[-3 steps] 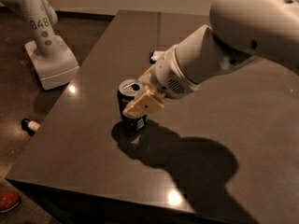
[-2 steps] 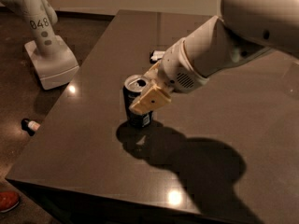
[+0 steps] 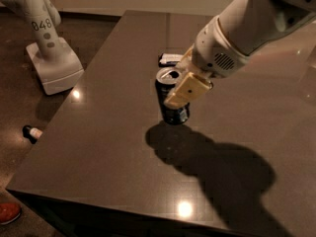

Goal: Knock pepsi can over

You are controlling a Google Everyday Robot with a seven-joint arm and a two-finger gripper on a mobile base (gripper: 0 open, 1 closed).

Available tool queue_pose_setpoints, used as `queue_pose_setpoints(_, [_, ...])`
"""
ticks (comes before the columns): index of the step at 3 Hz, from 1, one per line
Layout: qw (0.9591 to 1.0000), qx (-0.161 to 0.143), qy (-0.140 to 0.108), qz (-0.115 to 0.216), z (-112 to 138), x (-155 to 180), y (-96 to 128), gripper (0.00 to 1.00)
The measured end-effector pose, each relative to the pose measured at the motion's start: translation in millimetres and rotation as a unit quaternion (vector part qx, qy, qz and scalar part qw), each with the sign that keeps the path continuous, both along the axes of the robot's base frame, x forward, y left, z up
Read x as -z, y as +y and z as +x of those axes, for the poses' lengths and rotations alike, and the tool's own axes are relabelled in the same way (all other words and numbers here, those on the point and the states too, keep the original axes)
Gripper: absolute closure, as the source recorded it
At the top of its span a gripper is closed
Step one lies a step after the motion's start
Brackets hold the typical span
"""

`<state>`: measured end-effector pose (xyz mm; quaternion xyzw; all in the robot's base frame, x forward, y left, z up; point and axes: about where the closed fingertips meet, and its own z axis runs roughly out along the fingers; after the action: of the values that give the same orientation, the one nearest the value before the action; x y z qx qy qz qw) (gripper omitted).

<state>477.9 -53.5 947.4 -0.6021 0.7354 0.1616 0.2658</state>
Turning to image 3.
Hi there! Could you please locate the red object on floor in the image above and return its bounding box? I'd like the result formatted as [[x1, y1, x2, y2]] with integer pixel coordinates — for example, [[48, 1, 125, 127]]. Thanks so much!
[[0, 202, 22, 225]]

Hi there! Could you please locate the white snack bar wrapper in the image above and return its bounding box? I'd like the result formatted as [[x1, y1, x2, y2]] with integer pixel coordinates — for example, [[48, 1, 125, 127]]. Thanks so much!
[[158, 53, 183, 67]]

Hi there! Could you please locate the blue pepsi can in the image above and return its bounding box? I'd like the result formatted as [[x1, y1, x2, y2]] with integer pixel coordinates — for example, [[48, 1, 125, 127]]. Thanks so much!
[[155, 66, 191, 126]]

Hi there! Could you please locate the white robot stand numbered 048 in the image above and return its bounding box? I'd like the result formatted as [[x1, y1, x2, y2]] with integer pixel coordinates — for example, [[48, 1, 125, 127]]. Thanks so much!
[[0, 0, 84, 95]]

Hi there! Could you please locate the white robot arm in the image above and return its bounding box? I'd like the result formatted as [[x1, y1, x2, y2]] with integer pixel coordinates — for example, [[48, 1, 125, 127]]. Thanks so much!
[[164, 0, 316, 109]]

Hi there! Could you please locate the small dark bottle on floor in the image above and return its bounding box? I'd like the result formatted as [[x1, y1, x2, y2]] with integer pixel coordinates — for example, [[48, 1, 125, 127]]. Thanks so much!
[[23, 125, 42, 142]]

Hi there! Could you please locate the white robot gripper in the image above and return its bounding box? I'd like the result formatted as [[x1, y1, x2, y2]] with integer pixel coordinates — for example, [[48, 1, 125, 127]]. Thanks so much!
[[164, 16, 249, 110]]

